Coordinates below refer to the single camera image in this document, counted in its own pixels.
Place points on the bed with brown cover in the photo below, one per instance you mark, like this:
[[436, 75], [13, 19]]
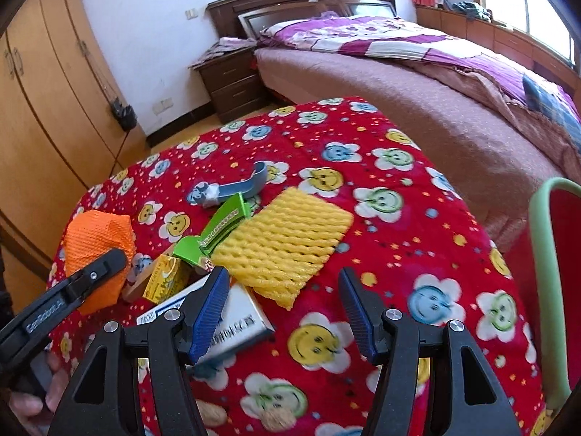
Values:
[[408, 109]]

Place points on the wall socket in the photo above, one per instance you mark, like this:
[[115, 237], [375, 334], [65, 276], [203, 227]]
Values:
[[163, 106]]

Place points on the pile of pink clothes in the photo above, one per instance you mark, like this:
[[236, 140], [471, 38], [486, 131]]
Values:
[[227, 50]]

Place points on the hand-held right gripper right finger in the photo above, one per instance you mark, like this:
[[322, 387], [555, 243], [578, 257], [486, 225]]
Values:
[[358, 313]]

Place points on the person's left hand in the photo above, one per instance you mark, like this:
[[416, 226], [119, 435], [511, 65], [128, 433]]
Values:
[[59, 386]]

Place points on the purple patterned quilt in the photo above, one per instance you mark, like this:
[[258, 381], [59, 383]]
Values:
[[363, 32]]

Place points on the large yellow foam fruit net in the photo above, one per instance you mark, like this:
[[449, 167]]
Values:
[[281, 231]]

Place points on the orange foam fruit net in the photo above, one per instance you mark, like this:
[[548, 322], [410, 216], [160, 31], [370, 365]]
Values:
[[95, 236]]

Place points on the walnut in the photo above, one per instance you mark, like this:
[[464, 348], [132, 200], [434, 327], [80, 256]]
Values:
[[274, 418]]

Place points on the small yellow cake box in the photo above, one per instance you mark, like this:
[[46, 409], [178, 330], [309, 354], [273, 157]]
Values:
[[165, 277]]

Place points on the wooden window cabinet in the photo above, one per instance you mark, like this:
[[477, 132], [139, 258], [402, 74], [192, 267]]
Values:
[[499, 36]]

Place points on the dark wooden nightstand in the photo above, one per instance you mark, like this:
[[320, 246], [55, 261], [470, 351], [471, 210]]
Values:
[[231, 86]]

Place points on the wooden wardrobe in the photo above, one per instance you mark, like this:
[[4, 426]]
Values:
[[45, 100]]

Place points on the dark crumpled clothing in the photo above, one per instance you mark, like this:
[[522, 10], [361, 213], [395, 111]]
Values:
[[472, 11]]

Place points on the grey metal clip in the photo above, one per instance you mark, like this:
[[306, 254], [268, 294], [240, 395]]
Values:
[[245, 186]]

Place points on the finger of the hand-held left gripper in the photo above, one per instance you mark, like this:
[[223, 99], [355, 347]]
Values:
[[97, 272]]

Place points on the white and green medicine box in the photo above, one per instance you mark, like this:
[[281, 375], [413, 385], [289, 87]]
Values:
[[245, 322]]

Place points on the black hanging pouch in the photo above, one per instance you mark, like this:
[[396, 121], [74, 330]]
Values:
[[125, 113]]

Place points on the green plastic wrapper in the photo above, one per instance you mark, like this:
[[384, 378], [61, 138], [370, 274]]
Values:
[[227, 222]]

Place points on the red bin with green rim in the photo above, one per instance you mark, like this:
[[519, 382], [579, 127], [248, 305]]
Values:
[[551, 281]]

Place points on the blue plaid cloth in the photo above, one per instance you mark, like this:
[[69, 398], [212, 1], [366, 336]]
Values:
[[549, 100]]

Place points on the wall light switch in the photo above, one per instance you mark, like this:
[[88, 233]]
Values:
[[192, 13]]

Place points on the red smiley flower tablecloth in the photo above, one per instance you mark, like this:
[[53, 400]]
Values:
[[386, 245]]

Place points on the pink ruffled blanket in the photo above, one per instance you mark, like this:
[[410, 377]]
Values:
[[490, 86]]

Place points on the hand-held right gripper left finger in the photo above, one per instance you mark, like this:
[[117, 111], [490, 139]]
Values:
[[209, 309]]

